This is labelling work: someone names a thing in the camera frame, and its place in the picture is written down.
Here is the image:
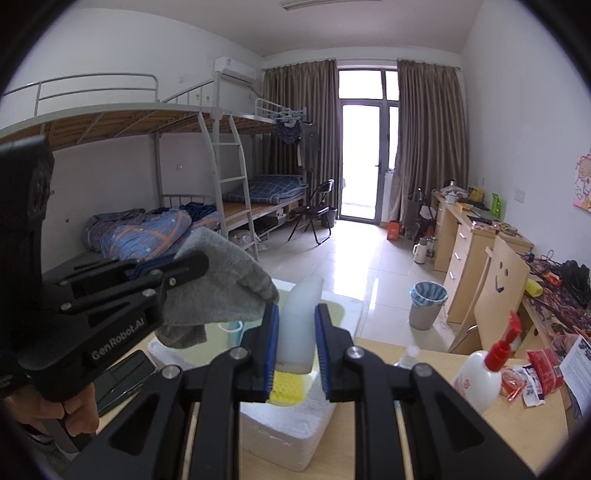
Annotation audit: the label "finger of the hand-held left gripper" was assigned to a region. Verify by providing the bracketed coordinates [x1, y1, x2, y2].
[43, 258, 154, 295]
[59, 252, 210, 325]

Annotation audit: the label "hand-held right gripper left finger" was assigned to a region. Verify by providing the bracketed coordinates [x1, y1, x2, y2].
[65, 302, 281, 480]

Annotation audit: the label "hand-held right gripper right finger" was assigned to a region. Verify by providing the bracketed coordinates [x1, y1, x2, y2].
[315, 303, 534, 480]

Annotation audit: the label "translucent white plastic bottle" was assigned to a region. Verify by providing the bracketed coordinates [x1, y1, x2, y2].
[276, 276, 323, 374]

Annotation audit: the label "grey sock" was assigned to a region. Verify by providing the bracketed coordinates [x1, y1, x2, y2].
[158, 226, 280, 350]

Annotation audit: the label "yellow foam net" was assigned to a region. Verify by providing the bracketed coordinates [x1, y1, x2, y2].
[269, 370, 310, 407]

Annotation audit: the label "white foam box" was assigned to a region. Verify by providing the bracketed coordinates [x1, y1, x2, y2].
[148, 277, 364, 473]

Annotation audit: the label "person's left hand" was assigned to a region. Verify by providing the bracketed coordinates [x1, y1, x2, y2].
[14, 382, 101, 440]

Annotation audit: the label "blue orange quilt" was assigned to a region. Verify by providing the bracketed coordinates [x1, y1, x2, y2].
[82, 207, 193, 265]

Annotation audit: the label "white bunk ladder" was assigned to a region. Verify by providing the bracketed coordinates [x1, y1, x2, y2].
[197, 112, 260, 262]

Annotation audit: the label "black smartphone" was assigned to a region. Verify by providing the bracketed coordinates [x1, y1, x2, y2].
[94, 349, 158, 417]

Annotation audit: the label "grey trash can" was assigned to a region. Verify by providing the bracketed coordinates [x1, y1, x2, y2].
[408, 280, 449, 331]

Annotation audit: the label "blue plaid bedding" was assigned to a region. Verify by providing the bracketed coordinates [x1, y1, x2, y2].
[222, 174, 308, 205]

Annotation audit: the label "metal bunk bed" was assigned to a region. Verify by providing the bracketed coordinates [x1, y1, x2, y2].
[0, 73, 260, 273]
[225, 96, 311, 245]

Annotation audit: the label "black folding chair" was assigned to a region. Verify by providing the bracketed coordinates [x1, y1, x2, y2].
[288, 178, 334, 245]

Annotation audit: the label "white lotion bottle red pump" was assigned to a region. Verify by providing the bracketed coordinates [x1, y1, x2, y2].
[452, 309, 523, 416]

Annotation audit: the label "wooden desk with drawers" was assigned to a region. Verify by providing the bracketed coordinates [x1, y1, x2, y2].
[431, 189, 535, 325]

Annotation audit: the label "black stand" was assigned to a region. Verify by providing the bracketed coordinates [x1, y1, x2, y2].
[406, 188, 437, 241]

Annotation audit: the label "dark hanging clothes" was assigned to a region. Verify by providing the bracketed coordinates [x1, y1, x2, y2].
[275, 119, 320, 170]

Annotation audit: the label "wooden chair with smiley face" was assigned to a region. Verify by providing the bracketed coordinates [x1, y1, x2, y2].
[449, 234, 531, 357]

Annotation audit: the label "orange snack packet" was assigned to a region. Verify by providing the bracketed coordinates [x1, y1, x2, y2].
[501, 366, 527, 403]

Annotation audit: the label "brown curtain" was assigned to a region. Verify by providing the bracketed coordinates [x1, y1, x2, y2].
[396, 58, 471, 228]
[262, 59, 341, 219]

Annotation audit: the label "glass balcony door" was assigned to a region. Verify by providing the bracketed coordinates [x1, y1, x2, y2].
[337, 69, 400, 222]

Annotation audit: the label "white air conditioner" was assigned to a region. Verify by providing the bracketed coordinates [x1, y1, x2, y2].
[213, 56, 257, 85]

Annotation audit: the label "white snack packet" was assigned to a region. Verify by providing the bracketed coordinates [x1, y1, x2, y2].
[521, 364, 546, 408]

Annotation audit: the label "red snack packet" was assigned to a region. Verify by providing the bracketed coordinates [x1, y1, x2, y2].
[526, 348, 565, 398]

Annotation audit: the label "desk with patterned cloth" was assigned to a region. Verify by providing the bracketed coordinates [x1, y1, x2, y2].
[518, 271, 591, 418]

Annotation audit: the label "printed paper sheet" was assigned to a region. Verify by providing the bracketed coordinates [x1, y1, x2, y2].
[558, 334, 591, 417]

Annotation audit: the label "black headphones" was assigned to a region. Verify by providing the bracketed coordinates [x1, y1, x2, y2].
[558, 259, 591, 295]

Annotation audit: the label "ceiling tube light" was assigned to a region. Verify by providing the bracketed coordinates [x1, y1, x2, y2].
[282, 0, 336, 11]

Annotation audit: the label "cartoon wall picture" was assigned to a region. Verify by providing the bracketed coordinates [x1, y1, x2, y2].
[572, 149, 591, 214]

